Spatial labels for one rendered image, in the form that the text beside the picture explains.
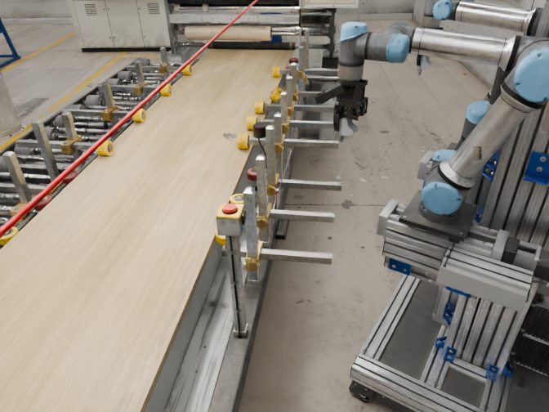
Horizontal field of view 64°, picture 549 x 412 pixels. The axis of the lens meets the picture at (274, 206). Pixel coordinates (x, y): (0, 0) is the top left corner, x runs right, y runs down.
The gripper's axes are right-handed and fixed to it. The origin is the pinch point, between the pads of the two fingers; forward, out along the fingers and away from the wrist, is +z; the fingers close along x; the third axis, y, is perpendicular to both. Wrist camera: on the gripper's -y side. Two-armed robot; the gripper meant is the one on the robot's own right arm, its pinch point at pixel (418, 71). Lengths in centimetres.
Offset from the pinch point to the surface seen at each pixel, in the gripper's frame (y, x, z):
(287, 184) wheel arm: -40, -51, 47
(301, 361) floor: -15, -79, 132
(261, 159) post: -34, -81, 19
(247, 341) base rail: -10, -128, 62
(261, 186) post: -35, -81, 31
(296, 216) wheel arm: -23, -71, 47
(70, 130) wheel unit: -151, -86, 29
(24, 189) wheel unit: -131, -127, 38
